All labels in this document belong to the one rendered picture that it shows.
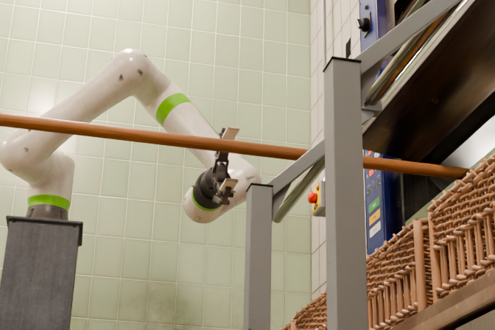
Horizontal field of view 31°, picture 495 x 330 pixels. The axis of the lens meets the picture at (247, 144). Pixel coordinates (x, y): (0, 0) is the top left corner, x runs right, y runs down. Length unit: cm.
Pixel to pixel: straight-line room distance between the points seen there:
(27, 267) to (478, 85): 133
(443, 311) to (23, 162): 188
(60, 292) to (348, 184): 158
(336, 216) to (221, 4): 269
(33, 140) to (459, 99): 119
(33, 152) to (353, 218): 164
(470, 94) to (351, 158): 112
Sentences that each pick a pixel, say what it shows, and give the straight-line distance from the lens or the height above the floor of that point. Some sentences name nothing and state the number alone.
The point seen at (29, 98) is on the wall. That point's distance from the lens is 346.
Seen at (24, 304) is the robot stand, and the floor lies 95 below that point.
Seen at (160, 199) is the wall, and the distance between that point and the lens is 334.
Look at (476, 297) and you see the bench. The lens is 87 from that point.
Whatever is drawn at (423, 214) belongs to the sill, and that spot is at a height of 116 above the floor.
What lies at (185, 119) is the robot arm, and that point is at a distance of 260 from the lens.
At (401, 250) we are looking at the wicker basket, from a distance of 122.
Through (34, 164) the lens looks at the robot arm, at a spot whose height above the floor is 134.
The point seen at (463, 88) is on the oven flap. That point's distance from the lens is 223.
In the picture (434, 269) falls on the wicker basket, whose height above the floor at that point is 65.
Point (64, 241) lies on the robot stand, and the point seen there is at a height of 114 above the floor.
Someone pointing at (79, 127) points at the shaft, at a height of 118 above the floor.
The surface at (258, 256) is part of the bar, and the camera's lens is 160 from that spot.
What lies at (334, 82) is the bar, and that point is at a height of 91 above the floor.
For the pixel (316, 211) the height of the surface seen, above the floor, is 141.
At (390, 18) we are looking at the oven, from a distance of 286.
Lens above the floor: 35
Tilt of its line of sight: 24 degrees up
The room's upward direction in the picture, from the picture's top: 2 degrees clockwise
